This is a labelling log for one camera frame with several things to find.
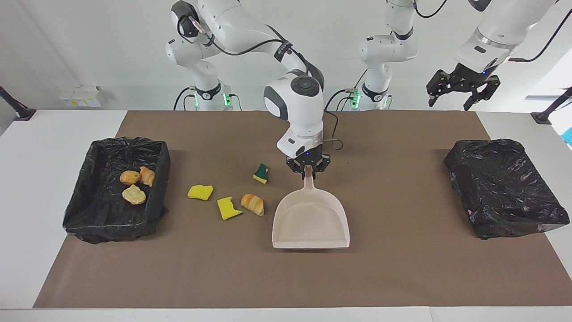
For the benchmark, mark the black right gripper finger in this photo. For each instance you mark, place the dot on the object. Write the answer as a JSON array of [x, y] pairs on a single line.
[[295, 166], [322, 166]]

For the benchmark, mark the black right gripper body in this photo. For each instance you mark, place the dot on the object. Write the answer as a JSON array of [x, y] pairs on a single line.
[[308, 158]]

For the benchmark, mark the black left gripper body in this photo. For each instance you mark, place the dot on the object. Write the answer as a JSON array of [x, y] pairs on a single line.
[[469, 77]]

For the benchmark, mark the black camera stand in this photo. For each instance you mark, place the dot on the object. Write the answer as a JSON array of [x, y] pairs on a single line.
[[20, 112], [545, 116]]

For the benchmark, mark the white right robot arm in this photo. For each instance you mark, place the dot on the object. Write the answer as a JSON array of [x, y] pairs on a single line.
[[299, 107]]

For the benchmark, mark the pale pastry piece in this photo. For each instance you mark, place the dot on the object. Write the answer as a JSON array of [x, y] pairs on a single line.
[[134, 195]]

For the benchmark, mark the open bin with black bag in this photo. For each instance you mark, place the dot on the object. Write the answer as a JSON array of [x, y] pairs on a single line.
[[98, 214]]

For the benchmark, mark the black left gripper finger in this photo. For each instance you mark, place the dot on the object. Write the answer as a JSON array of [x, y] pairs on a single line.
[[440, 82], [487, 88]]

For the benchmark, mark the white wall box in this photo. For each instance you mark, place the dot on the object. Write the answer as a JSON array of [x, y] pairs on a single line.
[[80, 96]]

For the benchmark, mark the green and yellow sponge piece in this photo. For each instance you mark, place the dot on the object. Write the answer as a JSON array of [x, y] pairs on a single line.
[[261, 173]]

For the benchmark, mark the small golden croissant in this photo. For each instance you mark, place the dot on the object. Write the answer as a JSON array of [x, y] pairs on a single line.
[[147, 176]]

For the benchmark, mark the beige plastic dustpan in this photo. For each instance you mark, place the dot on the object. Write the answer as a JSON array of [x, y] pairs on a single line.
[[310, 223]]

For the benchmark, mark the brown table mat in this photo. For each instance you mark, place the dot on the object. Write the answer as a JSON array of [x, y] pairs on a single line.
[[286, 277]]

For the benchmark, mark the notched yellow sponge piece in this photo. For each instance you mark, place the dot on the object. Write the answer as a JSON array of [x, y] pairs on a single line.
[[229, 209]]

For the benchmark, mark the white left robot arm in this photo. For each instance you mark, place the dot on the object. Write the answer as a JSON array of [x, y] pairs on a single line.
[[384, 49]]

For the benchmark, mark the round brown bread bun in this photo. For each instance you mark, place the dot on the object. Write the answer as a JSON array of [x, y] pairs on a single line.
[[129, 177]]

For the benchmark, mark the large striped croissant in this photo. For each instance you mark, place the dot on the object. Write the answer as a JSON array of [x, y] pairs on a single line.
[[252, 204]]

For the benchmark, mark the bin wrapped in black bag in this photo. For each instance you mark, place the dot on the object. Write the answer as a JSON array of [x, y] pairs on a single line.
[[505, 188]]

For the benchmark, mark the blue object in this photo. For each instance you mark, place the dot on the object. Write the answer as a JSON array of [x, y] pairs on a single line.
[[569, 136]]

